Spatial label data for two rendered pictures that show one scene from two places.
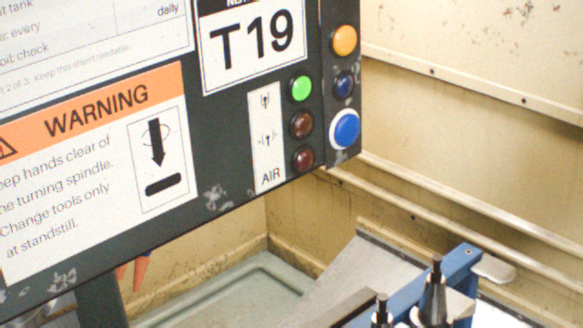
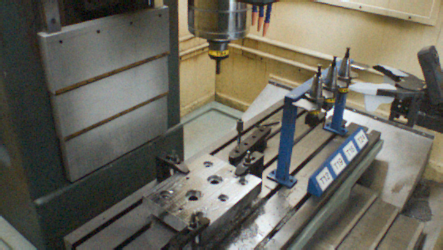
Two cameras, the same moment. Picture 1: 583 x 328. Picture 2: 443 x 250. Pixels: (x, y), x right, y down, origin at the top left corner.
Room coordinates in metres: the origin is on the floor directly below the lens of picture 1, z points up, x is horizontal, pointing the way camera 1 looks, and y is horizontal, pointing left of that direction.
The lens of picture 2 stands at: (-0.49, 0.50, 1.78)
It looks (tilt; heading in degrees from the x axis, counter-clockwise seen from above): 27 degrees down; 346
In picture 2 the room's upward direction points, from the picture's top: 3 degrees clockwise
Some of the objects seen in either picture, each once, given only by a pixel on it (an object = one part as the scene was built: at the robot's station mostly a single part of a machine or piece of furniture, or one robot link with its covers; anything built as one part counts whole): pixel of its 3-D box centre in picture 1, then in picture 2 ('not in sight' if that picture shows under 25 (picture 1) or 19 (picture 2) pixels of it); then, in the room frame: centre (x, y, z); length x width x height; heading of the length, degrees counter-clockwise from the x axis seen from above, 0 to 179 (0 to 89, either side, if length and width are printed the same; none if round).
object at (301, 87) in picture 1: (301, 87); not in sight; (0.50, -0.01, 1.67); 0.02 x 0.01 x 0.02; 131
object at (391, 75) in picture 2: not in sight; (388, 81); (0.25, -0.03, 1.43); 0.09 x 0.03 x 0.06; 6
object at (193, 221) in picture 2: not in sight; (191, 237); (0.29, 0.41, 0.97); 0.13 x 0.03 x 0.15; 131
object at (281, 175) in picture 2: not in sight; (285, 143); (0.59, 0.06, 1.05); 0.10 x 0.05 x 0.30; 41
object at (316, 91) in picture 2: not in sight; (316, 85); (0.58, -0.02, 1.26); 0.04 x 0.04 x 0.07
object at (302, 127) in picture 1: (302, 125); not in sight; (0.50, -0.01, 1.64); 0.02 x 0.01 x 0.02; 131
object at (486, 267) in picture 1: (495, 270); (360, 66); (0.84, -0.31, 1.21); 0.07 x 0.05 x 0.01; 41
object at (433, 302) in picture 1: (434, 297); (345, 66); (0.73, -0.19, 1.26); 0.04 x 0.04 x 0.07
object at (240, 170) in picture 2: not in sight; (248, 169); (0.56, 0.19, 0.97); 0.13 x 0.03 x 0.15; 131
